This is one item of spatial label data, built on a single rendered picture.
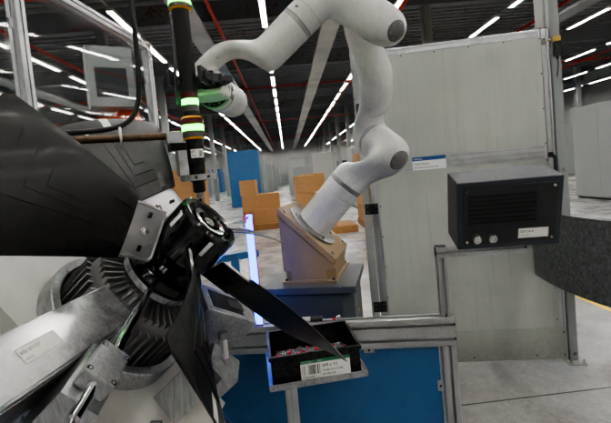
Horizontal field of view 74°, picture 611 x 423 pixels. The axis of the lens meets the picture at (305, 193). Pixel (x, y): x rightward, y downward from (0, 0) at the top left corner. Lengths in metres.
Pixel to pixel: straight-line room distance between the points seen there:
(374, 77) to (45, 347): 0.98
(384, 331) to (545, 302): 1.84
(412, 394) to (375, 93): 0.87
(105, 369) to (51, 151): 0.29
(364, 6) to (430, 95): 1.60
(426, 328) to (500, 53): 1.94
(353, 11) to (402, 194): 1.66
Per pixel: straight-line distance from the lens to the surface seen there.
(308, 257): 1.34
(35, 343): 0.61
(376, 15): 1.11
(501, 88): 2.77
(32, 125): 0.66
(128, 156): 0.89
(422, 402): 1.34
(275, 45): 1.06
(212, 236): 0.70
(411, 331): 1.23
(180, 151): 0.84
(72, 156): 0.66
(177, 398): 0.81
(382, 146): 1.28
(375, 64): 1.23
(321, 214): 1.36
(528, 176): 1.17
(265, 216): 10.03
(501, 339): 2.93
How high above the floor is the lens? 1.29
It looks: 3 degrees down
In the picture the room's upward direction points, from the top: 5 degrees counter-clockwise
